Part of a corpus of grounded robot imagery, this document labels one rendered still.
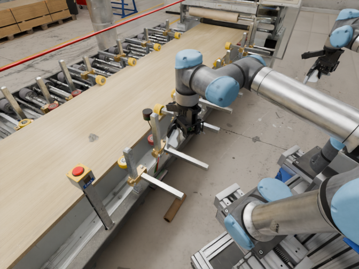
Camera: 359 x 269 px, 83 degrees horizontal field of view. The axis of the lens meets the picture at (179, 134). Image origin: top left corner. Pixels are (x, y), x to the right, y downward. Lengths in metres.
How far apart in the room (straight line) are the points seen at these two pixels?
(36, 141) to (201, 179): 1.54
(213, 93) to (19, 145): 1.44
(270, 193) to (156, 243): 1.39
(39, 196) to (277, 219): 1.15
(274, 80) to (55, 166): 1.26
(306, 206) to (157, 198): 1.77
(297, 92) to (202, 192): 1.77
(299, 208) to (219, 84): 0.33
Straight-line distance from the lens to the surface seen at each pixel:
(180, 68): 0.57
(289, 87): 0.56
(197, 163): 1.31
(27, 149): 1.65
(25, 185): 1.45
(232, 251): 1.79
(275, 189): 0.80
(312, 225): 0.53
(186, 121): 0.67
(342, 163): 0.88
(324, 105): 0.54
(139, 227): 2.06
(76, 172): 0.90
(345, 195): 0.41
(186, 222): 2.05
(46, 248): 1.43
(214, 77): 0.52
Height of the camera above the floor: 1.89
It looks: 44 degrees down
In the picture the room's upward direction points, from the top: straight up
